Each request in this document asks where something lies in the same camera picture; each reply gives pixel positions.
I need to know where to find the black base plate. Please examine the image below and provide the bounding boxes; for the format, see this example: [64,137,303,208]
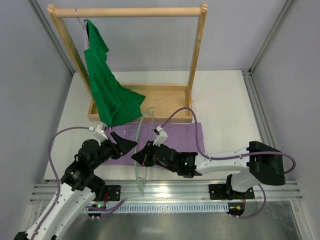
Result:
[208,183,255,200]
[99,185,121,202]

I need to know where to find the right controller board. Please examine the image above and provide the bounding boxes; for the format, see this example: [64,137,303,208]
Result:
[226,202,245,217]

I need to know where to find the aluminium mounting rail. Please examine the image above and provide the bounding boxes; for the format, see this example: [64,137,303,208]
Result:
[29,179,301,204]

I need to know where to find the purple trousers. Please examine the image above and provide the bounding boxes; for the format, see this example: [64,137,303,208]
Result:
[112,122,205,152]

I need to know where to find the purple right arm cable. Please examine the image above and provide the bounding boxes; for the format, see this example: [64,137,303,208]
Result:
[159,106,298,221]

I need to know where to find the left controller board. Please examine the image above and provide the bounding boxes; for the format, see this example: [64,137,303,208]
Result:
[87,204,106,218]

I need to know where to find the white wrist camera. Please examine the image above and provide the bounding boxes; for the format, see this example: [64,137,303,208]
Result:
[88,122,109,142]
[153,126,168,147]

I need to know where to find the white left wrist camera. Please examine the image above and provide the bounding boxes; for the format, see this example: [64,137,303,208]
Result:
[88,122,109,142]

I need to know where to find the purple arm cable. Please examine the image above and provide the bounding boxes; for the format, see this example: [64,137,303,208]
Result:
[29,126,127,238]
[159,106,298,221]

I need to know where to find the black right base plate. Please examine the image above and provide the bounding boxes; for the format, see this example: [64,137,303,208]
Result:
[208,183,255,200]

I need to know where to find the purple clothes hanger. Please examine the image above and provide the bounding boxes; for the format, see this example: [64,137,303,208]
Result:
[74,7,90,50]

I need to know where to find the slotted grey cable duct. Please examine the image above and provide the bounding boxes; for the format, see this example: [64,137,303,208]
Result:
[84,202,230,214]

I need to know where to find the green t-shirt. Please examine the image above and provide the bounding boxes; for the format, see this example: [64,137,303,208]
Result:
[84,19,146,127]

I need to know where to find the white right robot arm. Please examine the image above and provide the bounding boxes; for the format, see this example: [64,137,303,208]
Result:
[132,141,286,200]

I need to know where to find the pale green clothes hanger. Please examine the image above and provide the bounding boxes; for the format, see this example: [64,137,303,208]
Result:
[134,107,155,194]

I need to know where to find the wooden clothes rack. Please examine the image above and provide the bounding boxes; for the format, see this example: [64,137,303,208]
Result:
[47,3,208,124]

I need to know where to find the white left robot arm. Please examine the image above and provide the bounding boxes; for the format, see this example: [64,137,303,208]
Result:
[15,132,137,240]

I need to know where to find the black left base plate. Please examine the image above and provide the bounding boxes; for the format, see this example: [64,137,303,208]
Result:
[99,185,121,202]

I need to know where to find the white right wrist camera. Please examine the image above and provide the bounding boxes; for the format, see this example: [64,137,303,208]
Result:
[153,126,168,147]

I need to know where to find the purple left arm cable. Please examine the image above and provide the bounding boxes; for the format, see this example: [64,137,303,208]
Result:
[29,126,127,238]

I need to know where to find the controller board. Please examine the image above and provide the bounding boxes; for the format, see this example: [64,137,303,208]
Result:
[87,204,106,218]
[226,202,245,217]

